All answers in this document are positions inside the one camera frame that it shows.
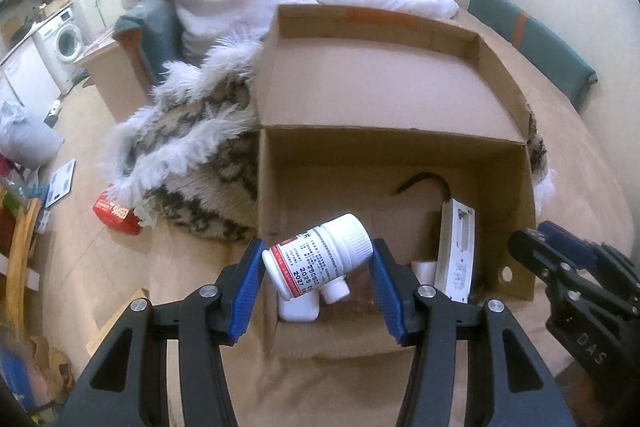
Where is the white remote control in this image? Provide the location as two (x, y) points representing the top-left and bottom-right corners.
(434, 198), (475, 303)

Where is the pink bottle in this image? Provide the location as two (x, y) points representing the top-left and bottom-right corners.
(345, 265), (378, 313)

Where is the white medicine bottle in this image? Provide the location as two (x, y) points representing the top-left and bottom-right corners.
(262, 213), (373, 305)

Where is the white cylinder roll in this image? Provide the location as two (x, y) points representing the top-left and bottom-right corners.
(411, 260), (437, 286)

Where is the white rounded jar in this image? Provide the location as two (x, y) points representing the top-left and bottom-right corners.
(278, 291), (320, 323)

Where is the red packet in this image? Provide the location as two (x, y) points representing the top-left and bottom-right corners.
(92, 191), (142, 235)

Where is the green cushion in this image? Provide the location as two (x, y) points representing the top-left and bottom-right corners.
(468, 0), (598, 110)

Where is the wooden chair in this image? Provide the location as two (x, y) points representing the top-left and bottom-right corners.
(3, 198), (41, 339)

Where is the cardboard box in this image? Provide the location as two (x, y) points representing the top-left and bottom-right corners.
(252, 3), (539, 358)

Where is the black white fluffy rug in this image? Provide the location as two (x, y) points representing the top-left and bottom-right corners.
(103, 36), (264, 242)

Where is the grey plastic bag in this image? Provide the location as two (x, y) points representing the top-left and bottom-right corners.
(0, 101), (63, 170)

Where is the washing machine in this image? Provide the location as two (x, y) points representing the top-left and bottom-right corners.
(32, 8), (85, 86)

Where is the black strap in box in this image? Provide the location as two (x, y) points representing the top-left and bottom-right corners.
(394, 171), (452, 200)

